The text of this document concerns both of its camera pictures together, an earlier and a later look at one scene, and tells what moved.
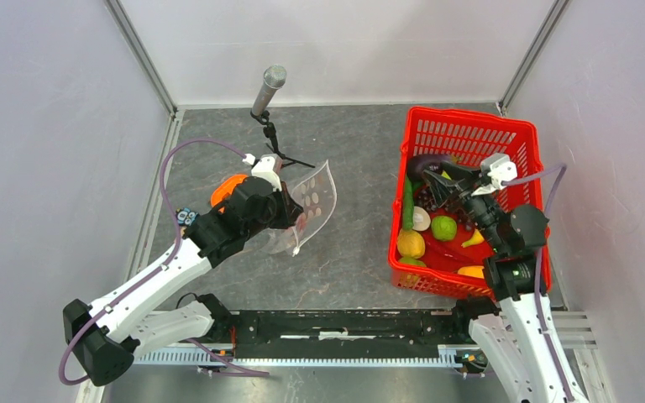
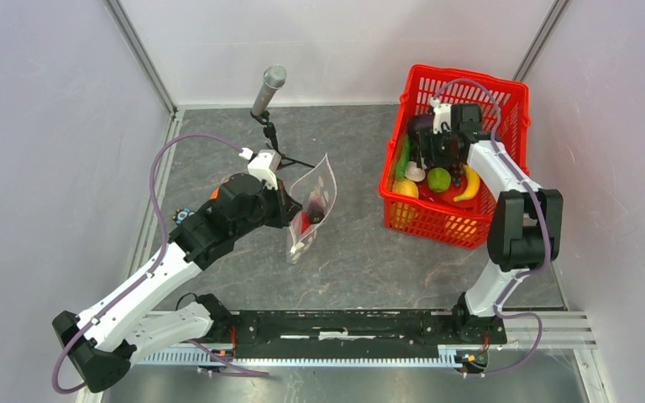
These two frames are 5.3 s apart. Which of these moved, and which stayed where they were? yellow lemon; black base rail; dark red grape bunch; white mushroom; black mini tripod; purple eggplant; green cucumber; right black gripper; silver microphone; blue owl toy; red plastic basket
Moved: right black gripper; green cucumber; yellow lemon; dark red grape bunch; purple eggplant; white mushroom; red plastic basket
Stayed: blue owl toy; silver microphone; black mini tripod; black base rail
